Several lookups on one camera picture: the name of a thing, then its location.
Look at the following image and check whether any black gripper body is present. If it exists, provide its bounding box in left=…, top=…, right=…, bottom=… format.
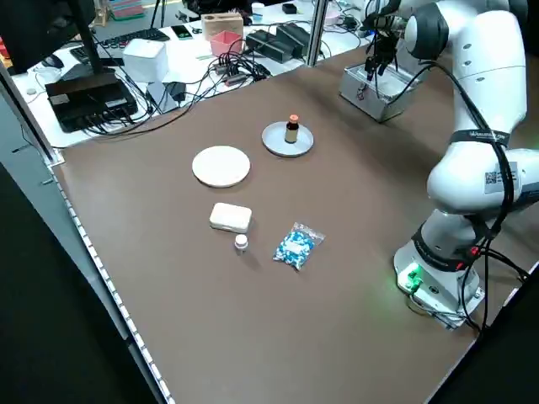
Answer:
left=369, top=31, right=399, bottom=61

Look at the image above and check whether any silver aluminium medical kit case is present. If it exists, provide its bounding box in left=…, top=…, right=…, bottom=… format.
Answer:
left=339, top=41, right=420, bottom=124

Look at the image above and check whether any brown iodophor bottle orange cap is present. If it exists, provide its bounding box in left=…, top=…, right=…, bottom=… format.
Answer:
left=284, top=114, right=300, bottom=144

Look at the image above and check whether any gray round plate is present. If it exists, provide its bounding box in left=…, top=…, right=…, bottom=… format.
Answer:
left=261, top=120, right=315, bottom=159

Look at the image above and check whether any white round plate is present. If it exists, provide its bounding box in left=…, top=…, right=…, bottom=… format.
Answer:
left=191, top=145, right=252, bottom=189

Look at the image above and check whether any black power supply brick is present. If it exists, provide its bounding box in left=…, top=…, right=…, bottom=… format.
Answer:
left=245, top=29, right=291, bottom=64
left=275, top=23, right=312, bottom=58

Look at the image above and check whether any black usb hub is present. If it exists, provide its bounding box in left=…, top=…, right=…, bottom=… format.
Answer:
left=210, top=58, right=270, bottom=88

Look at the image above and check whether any pink open box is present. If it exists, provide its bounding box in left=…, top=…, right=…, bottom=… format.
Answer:
left=210, top=29, right=246, bottom=57

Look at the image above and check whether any brown cardboard box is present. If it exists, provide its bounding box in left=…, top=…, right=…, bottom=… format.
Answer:
left=200, top=12, right=244, bottom=41

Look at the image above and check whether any bag of blue white capsules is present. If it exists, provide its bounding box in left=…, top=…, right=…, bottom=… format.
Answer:
left=272, top=221, right=326, bottom=272

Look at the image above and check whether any white plastic pill box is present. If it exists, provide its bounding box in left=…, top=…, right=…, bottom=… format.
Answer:
left=209, top=202, right=253, bottom=232

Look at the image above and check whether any white flat box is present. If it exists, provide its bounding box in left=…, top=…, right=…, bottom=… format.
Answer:
left=146, top=79, right=199, bottom=114

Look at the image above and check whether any white cube box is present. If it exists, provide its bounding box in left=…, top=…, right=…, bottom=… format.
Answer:
left=122, top=38, right=169, bottom=84

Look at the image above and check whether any black keyboard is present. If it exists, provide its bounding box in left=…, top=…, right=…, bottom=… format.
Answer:
left=69, top=27, right=172, bottom=64

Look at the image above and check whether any black monitor stand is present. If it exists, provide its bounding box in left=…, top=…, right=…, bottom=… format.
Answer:
left=62, top=0, right=123, bottom=85

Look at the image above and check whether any black electronics box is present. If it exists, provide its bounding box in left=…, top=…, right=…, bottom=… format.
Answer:
left=45, top=77, right=139, bottom=134

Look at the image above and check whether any white desk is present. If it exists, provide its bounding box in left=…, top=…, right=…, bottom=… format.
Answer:
left=10, top=0, right=380, bottom=148

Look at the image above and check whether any black monitor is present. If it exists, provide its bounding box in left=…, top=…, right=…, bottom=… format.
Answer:
left=0, top=0, right=98, bottom=76

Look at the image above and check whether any black loose cable with plug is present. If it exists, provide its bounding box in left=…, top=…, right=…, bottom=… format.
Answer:
left=387, top=61, right=441, bottom=104

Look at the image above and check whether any aluminium camera post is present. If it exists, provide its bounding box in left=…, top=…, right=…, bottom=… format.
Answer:
left=306, top=0, right=330, bottom=68

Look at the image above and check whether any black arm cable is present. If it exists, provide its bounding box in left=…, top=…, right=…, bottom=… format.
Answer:
left=416, top=58, right=531, bottom=336

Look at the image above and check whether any black wall adapter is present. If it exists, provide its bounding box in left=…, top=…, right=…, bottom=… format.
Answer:
left=167, top=81, right=188, bottom=106

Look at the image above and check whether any black desk cable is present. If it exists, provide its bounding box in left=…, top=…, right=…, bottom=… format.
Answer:
left=90, top=94, right=203, bottom=136

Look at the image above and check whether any aluminium table edge rail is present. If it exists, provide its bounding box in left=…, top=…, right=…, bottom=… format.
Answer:
left=0, top=62, right=176, bottom=404

